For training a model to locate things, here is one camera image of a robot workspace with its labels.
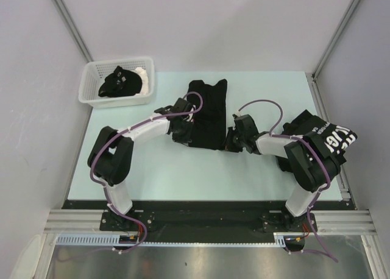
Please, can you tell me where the black graphic t-shirt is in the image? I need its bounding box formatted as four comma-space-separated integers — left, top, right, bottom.
172, 79, 228, 150

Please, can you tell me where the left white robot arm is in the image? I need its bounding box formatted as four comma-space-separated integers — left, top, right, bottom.
87, 113, 194, 230

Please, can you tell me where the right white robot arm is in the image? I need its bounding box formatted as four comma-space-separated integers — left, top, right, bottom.
225, 127, 346, 231

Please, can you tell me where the folded black printed t-shirt stack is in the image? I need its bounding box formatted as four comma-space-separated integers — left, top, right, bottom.
282, 110, 358, 164

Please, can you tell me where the white cloth in basket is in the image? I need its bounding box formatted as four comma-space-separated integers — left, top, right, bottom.
133, 67, 149, 95

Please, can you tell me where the black garment in basket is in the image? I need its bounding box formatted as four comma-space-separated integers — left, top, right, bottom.
98, 66, 143, 98

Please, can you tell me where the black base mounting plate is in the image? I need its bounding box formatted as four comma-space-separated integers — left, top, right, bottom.
62, 199, 356, 251

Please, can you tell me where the white perforated plastic basket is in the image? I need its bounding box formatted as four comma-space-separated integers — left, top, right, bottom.
79, 56, 155, 108

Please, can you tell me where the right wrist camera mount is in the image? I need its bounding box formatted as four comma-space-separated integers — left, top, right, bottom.
233, 111, 258, 134

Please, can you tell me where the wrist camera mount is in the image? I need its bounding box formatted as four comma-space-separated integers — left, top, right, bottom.
233, 111, 258, 134
154, 97, 193, 118

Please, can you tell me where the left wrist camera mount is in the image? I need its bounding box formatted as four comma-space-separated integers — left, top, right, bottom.
154, 97, 193, 118

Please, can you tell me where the white slotted cable duct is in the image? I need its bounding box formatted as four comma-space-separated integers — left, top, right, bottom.
57, 233, 122, 245

